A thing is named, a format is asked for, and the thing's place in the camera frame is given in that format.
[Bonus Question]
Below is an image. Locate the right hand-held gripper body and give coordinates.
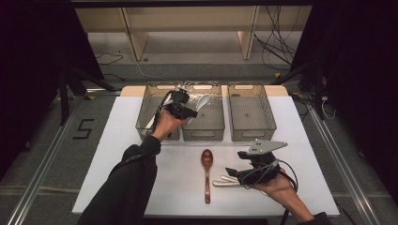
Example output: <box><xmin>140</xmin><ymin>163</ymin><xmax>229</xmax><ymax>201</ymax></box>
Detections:
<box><xmin>236</xmin><ymin>139</ymin><xmax>288</xmax><ymax>187</ymax></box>

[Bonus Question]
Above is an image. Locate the brown wooden spoon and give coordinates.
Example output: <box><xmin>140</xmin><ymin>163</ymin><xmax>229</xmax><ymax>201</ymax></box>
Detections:
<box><xmin>201</xmin><ymin>148</ymin><xmax>215</xmax><ymax>204</ymax></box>

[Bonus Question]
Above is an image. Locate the black curtain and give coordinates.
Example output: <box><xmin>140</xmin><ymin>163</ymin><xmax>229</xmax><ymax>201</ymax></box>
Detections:
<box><xmin>290</xmin><ymin>0</ymin><xmax>398</xmax><ymax>201</ymax></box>
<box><xmin>0</xmin><ymin>0</ymin><xmax>106</xmax><ymax>176</ymax></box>

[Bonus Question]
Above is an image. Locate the aluminium floor rail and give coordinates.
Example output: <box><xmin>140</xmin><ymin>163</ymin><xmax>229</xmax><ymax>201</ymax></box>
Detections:
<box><xmin>6</xmin><ymin>93</ymin><xmax>86</xmax><ymax>225</ymax></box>
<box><xmin>308</xmin><ymin>104</ymin><xmax>381</xmax><ymax>225</ymax></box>

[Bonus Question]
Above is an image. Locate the white looped cable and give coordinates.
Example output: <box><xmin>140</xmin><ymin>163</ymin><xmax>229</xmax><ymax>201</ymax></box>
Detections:
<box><xmin>320</xmin><ymin>96</ymin><xmax>338</xmax><ymax>122</ymax></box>

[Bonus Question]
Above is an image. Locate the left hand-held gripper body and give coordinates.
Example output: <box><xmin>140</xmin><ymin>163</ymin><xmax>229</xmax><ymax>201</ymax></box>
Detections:
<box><xmin>161</xmin><ymin>84</ymin><xmax>191</xmax><ymax>118</ymax></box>

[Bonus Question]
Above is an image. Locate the white ceramic spoon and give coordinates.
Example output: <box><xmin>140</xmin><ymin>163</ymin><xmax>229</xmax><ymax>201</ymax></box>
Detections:
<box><xmin>187</xmin><ymin>93</ymin><xmax>211</xmax><ymax>126</ymax></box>

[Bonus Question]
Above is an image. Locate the person's left hand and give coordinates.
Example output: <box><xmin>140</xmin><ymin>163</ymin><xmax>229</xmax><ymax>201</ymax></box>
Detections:
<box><xmin>152</xmin><ymin>109</ymin><xmax>189</xmax><ymax>142</ymax></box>

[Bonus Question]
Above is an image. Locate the smoky transparent plastic bin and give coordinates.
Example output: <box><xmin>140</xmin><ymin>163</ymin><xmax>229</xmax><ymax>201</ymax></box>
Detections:
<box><xmin>134</xmin><ymin>81</ymin><xmax>184</xmax><ymax>142</ymax></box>
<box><xmin>181</xmin><ymin>81</ymin><xmax>226</xmax><ymax>143</ymax></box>
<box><xmin>227</xmin><ymin>82</ymin><xmax>278</xmax><ymax>143</ymax></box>

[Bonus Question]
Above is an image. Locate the person's right hand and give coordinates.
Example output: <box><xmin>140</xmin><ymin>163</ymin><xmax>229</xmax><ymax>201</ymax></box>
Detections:
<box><xmin>249</xmin><ymin>168</ymin><xmax>302</xmax><ymax>209</ymax></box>

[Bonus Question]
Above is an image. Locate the black tripod stand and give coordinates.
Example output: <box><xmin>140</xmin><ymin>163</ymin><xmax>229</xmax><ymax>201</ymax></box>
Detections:
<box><xmin>271</xmin><ymin>55</ymin><xmax>327</xmax><ymax>122</ymax></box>
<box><xmin>57</xmin><ymin>62</ymin><xmax>117</xmax><ymax>126</ymax></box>

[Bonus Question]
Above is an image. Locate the beige wooden shelf unit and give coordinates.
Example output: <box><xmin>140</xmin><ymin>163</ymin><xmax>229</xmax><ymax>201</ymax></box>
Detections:
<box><xmin>76</xmin><ymin>5</ymin><xmax>314</xmax><ymax>62</ymax></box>

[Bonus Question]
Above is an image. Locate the bundle of black floor cables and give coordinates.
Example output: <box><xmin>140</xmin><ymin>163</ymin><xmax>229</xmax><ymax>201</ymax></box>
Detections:
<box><xmin>253</xmin><ymin>5</ymin><xmax>302</xmax><ymax>71</ymax></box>

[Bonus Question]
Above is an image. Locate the white floor cable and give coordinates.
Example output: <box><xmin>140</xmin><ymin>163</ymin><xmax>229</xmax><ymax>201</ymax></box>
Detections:
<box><xmin>132</xmin><ymin>59</ymin><xmax>165</xmax><ymax>82</ymax></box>

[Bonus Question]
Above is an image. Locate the thin black floor cable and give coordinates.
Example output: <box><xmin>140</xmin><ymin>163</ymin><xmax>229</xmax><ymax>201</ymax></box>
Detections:
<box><xmin>97</xmin><ymin>51</ymin><xmax>125</xmax><ymax>67</ymax></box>

